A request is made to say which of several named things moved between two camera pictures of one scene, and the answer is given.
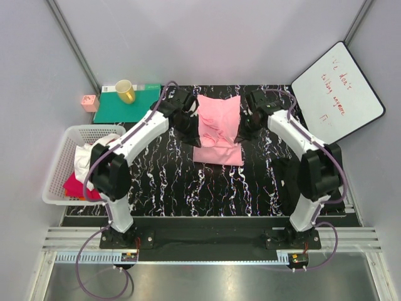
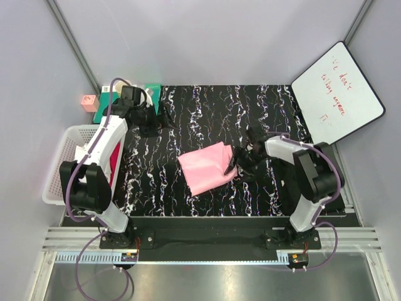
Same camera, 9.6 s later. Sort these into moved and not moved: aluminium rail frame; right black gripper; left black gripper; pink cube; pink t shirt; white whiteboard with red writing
Moved: right black gripper; pink t shirt; left black gripper
Not moved: white whiteboard with red writing; aluminium rail frame; pink cube
